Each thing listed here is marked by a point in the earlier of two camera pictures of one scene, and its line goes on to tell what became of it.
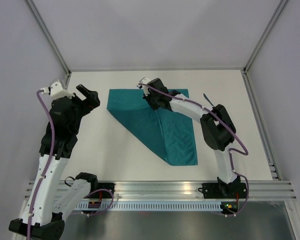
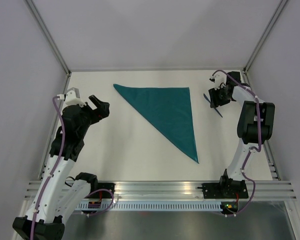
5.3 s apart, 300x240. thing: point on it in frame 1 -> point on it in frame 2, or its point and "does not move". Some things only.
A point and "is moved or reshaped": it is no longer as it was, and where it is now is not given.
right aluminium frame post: (281, 5) does not move
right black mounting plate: (213, 190) does not move
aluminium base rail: (156, 190) does not move
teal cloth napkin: (171, 134) is moved or reshaped
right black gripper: (147, 99) -> (215, 101)
